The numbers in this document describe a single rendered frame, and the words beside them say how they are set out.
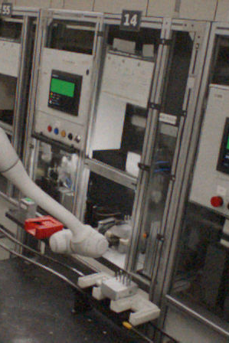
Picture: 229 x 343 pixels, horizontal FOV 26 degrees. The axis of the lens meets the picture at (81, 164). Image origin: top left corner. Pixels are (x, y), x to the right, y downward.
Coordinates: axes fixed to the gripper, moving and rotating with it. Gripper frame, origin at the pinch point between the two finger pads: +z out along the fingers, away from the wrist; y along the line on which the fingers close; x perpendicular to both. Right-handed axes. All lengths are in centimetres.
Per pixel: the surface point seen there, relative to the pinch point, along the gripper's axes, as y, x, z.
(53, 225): -3.8, 25.7, -21.7
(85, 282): -13.1, -15.6, -32.9
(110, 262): -10.3, -10.1, -13.3
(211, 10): 141, 238, 344
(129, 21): 100, 1, -14
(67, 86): 66, 35, -17
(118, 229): 1.2, -0.2, -1.6
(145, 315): -13, -49, -29
